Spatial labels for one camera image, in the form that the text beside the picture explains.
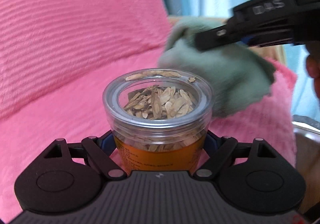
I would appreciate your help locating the clear jar with dried slices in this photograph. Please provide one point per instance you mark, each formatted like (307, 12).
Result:
(159, 118)

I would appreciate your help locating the person's right hand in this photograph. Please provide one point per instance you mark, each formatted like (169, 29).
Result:
(312, 64)

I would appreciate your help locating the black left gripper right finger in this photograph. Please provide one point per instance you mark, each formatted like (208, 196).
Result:
(219, 150)

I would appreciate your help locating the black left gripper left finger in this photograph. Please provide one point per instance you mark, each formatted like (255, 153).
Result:
(98, 151)

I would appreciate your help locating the green fluffy cleaning cloth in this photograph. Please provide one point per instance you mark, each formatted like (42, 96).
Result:
(238, 76)

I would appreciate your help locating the pink ribbed pillow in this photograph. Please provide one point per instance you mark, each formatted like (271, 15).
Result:
(48, 43)

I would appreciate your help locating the pink plush bed blanket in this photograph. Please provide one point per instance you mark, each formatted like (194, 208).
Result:
(75, 111)

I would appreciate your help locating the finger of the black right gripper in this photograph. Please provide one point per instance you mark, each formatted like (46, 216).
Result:
(220, 36)

